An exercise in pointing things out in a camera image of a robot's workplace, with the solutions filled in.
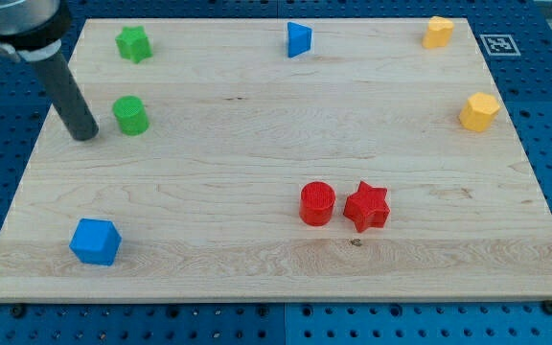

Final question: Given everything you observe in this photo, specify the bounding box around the white fiducial marker tag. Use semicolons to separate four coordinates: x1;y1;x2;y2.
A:
480;34;520;57

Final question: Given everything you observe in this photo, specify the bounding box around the light wooden board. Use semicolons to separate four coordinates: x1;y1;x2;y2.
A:
0;18;552;304

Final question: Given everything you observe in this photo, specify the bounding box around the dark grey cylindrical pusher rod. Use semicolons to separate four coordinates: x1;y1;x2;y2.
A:
30;51;99;141

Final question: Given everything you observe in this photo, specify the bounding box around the red cylinder block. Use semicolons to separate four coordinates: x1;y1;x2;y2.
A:
299;181;335;226

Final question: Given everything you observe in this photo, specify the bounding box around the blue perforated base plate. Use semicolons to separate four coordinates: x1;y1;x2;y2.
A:
0;1;552;344

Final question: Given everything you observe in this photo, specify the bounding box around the blue cube block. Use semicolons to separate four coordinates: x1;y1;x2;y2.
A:
69;218;122;265

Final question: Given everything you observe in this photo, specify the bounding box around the yellow hexagon block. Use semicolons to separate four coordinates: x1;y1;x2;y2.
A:
459;92;500;132

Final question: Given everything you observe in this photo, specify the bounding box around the red star block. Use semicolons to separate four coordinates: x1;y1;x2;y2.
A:
343;181;390;233

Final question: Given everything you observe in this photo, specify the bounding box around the green cylinder block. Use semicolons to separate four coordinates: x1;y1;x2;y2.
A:
112;95;150;136

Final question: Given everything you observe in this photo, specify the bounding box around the blue triangle block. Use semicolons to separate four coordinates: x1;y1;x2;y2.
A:
287;22;312;58

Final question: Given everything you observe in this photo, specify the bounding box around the yellow heart block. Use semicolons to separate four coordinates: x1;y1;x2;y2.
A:
422;16;454;49

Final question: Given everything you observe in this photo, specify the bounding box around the green star block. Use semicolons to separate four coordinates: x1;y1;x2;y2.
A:
115;26;152;63

